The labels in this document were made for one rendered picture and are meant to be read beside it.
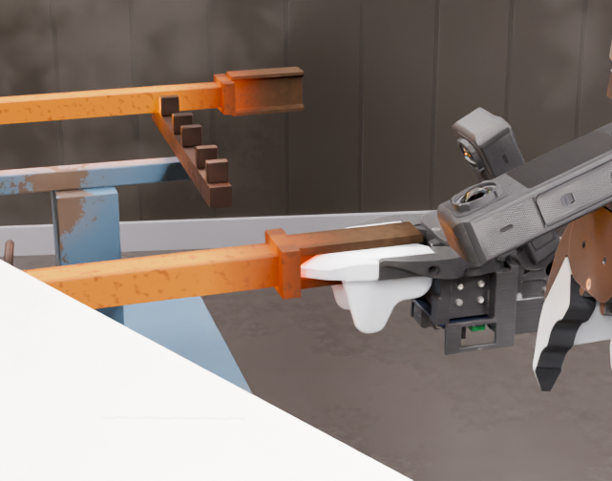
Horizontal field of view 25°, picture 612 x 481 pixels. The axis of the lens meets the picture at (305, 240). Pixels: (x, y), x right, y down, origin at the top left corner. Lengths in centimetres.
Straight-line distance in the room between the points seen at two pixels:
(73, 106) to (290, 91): 24
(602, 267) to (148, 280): 32
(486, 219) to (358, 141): 310
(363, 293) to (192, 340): 62
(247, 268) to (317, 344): 230
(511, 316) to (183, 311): 70
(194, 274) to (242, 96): 62
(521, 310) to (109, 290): 30
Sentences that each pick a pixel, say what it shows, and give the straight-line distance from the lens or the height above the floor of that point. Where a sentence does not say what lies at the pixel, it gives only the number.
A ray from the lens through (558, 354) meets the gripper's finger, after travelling 81.
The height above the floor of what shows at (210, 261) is 101.
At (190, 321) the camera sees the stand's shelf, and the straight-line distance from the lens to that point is 159.
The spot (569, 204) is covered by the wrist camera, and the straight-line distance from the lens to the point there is 69.
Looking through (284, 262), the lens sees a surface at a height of 101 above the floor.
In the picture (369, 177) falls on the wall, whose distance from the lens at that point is 381.
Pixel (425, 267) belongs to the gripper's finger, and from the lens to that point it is 93.
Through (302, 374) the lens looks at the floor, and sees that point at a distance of 308.
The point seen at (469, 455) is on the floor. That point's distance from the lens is 277.
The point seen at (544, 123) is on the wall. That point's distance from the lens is 387.
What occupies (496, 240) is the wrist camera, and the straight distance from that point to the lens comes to 68.
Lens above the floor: 134
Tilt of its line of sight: 20 degrees down
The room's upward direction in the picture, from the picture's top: straight up
